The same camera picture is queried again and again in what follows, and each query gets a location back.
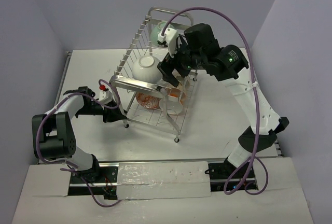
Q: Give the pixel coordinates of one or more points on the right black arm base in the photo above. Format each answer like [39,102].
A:
[219,172]

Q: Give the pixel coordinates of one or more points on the steel two-tier dish rack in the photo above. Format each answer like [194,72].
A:
[123,79]

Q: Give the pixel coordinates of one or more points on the aluminium table edge rail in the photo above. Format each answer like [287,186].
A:
[67,62]

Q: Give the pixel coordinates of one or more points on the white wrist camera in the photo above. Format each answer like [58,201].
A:
[168,39]
[105,95]

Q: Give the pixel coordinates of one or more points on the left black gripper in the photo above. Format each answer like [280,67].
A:
[110,111]

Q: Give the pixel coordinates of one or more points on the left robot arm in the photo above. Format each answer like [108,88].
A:
[54,140]

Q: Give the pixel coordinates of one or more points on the red patterned bowl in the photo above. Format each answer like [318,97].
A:
[147,101]

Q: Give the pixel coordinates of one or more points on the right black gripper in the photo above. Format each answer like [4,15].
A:
[167,75]

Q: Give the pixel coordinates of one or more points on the white bowl pink rim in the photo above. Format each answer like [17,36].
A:
[177,106]

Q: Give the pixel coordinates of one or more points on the pale green bowl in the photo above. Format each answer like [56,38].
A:
[155,32]

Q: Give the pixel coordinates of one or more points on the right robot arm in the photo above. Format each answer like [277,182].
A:
[198,49]

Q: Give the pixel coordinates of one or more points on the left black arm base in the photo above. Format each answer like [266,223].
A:
[104,185]

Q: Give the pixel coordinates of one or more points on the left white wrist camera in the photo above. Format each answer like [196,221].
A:
[105,95]

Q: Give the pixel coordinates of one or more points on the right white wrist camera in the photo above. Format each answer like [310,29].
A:
[168,39]

